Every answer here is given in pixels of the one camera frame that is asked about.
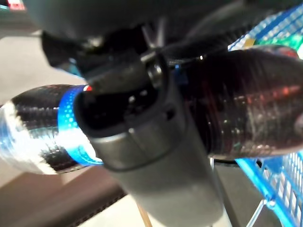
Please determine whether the blue plastic shopping basket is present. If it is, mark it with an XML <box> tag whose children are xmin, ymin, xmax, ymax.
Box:
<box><xmin>212</xmin><ymin>4</ymin><xmax>303</xmax><ymax>227</ymax></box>

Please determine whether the pepsi bottle round logo label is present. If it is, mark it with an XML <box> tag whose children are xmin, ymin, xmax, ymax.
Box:
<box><xmin>0</xmin><ymin>44</ymin><xmax>303</xmax><ymax>176</ymax></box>

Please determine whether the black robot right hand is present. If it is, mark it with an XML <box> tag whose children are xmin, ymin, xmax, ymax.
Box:
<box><xmin>23</xmin><ymin>0</ymin><xmax>303</xmax><ymax>227</ymax></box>

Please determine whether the green sprite bottle yellow cap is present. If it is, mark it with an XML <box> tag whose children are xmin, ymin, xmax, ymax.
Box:
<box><xmin>244</xmin><ymin>28</ymin><xmax>303</xmax><ymax>54</ymax></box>

